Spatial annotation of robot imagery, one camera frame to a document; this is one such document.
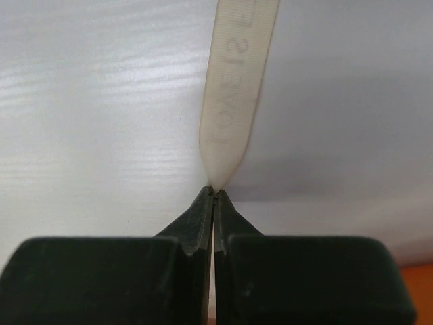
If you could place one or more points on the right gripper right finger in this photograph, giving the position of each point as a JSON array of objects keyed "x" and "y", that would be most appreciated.
[{"x": 303, "y": 279}]

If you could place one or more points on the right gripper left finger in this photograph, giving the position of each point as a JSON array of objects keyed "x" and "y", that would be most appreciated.
[{"x": 163, "y": 279}]

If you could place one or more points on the orange wrapping paper sheet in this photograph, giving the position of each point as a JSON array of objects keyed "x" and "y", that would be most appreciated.
[{"x": 419, "y": 281}]

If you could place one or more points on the cream ribbon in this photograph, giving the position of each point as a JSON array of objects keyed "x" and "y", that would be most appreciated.
[{"x": 240, "y": 44}]

